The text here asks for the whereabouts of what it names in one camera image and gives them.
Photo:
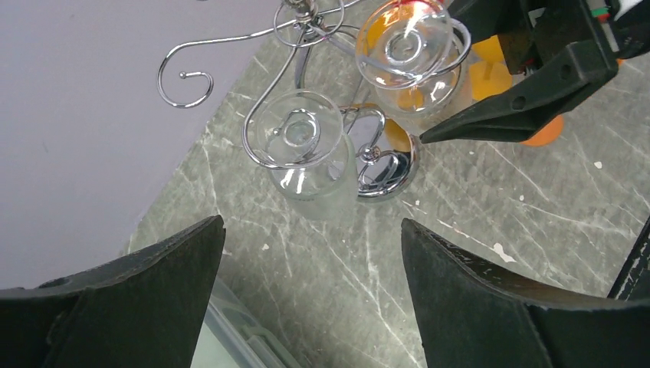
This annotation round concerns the chrome wine glass rack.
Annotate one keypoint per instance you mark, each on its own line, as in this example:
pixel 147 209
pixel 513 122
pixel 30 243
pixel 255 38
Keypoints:
pixel 387 156

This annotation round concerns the green plastic storage box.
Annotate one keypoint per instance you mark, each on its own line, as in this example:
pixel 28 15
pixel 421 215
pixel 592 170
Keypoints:
pixel 232 337

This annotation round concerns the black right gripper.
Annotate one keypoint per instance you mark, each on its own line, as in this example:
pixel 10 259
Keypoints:
pixel 550 36

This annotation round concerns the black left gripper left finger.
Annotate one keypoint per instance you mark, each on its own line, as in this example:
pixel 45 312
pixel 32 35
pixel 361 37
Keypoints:
pixel 144 309

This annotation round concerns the clear ribbed wine glass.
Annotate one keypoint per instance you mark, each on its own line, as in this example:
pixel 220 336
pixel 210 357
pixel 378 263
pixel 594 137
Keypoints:
pixel 414 54
pixel 300 133

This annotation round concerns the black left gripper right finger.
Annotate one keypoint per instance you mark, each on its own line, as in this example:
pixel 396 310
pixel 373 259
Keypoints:
pixel 472 312

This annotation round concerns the orange plastic goblet back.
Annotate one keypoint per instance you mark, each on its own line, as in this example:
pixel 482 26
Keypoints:
pixel 490 75

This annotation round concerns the orange plastic goblet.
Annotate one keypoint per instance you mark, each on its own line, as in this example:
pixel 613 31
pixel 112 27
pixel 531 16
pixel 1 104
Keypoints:
pixel 552 130
pixel 490 75

